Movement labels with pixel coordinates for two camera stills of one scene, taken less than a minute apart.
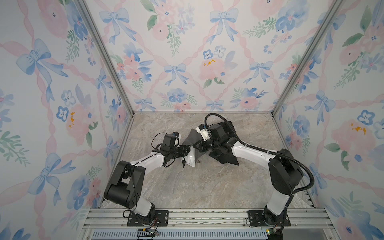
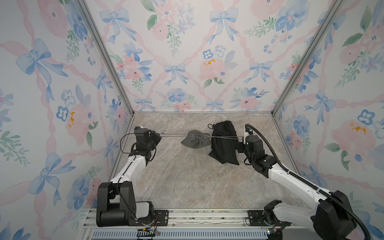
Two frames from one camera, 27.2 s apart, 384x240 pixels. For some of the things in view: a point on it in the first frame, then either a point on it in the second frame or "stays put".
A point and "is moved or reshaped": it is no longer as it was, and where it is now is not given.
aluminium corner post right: x=328 y=21 stays put
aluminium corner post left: x=86 y=10 stays put
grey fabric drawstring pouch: x=193 y=137 is moved or reshaped
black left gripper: x=183 y=152 -> x=156 y=136
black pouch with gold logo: x=224 y=155 stays put
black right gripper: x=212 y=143 -> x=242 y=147
